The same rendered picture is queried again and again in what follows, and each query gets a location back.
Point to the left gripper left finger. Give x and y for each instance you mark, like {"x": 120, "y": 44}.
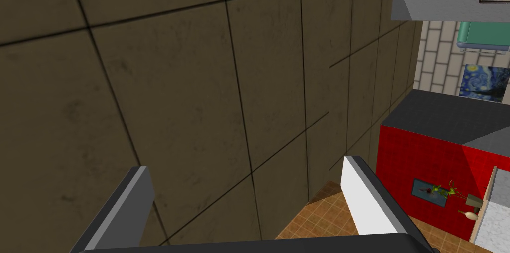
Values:
{"x": 119, "y": 213}

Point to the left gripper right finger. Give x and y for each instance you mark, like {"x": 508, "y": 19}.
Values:
{"x": 370, "y": 201}

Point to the green plant in brown pot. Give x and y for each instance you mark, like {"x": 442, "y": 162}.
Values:
{"x": 458, "y": 194}

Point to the cream vase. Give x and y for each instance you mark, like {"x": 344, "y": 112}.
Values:
{"x": 469, "y": 215}

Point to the white marble counter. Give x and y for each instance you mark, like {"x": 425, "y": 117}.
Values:
{"x": 494, "y": 221}

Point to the blue swirl night painting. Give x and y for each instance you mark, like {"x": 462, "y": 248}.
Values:
{"x": 484, "y": 82}

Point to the teal cabinet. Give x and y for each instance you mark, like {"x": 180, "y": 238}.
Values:
{"x": 484, "y": 36}

